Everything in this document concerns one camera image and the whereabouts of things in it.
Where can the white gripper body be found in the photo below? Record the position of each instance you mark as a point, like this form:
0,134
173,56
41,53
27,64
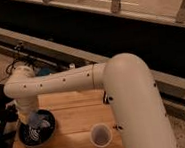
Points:
25,107

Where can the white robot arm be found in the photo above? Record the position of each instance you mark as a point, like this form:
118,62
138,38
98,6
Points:
131,89

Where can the dark ceramic bowl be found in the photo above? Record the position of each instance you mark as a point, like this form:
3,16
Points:
36,137

